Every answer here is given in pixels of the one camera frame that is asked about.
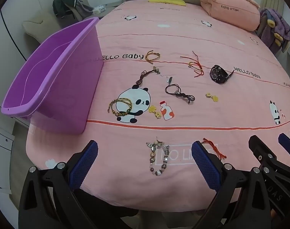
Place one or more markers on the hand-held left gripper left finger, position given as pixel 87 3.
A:
pixel 84 164

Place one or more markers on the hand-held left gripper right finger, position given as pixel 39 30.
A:
pixel 205 164

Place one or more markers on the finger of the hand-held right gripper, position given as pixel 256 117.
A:
pixel 284 138
pixel 258 146

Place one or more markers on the purple fuzzy garment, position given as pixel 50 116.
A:
pixel 280 26

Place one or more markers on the yellow pillow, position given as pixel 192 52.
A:
pixel 166 1

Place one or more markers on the pink folded quilt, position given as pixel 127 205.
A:
pixel 230 12

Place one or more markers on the dark green jacket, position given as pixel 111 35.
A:
pixel 63 4

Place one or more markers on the black wristwatch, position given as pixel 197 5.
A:
pixel 217 74

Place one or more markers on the white tissue pack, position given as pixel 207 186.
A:
pixel 99 9

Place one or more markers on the purple plastic tub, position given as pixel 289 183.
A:
pixel 63 88

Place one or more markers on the beige upholstered chair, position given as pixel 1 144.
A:
pixel 33 27

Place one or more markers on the grey garment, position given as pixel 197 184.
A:
pixel 84 8

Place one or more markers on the pink panda print bedsheet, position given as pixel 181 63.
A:
pixel 183 40

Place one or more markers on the white wardrobe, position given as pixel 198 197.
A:
pixel 6 47

